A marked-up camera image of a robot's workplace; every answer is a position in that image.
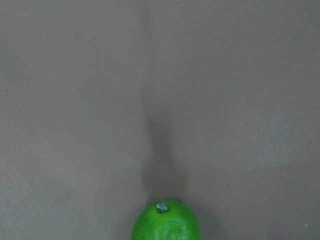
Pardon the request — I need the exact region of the green lime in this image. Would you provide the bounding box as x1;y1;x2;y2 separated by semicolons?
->
131;200;203;240

